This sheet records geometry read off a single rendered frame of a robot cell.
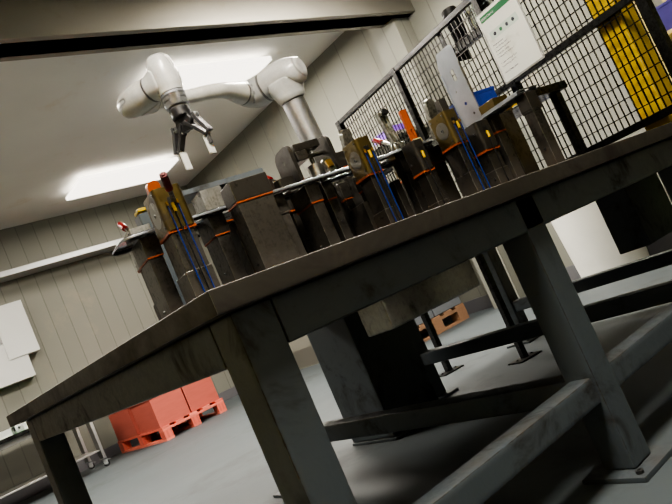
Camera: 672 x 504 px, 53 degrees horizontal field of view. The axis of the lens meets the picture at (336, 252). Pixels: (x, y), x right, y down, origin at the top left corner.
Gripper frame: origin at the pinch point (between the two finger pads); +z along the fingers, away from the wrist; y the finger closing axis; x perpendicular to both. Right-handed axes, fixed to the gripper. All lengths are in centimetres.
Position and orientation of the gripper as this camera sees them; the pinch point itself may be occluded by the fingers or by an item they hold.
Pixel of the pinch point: (200, 158)
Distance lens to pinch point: 250.0
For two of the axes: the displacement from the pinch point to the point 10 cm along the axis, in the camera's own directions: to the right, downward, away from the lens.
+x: 5.4, -1.8, 8.2
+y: 7.4, -3.6, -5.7
